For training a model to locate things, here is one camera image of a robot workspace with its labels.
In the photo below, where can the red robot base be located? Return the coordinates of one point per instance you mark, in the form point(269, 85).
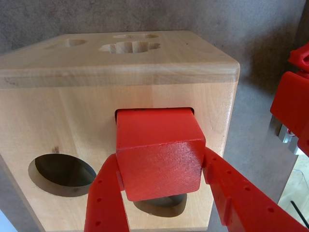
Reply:
point(289, 101)

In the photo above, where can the wooden shape sorter box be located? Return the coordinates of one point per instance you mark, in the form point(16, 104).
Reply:
point(72, 116)

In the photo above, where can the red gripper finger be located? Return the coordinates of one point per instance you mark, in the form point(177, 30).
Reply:
point(246, 205)
point(106, 205)

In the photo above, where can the red cube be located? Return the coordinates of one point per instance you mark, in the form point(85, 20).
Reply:
point(159, 149)

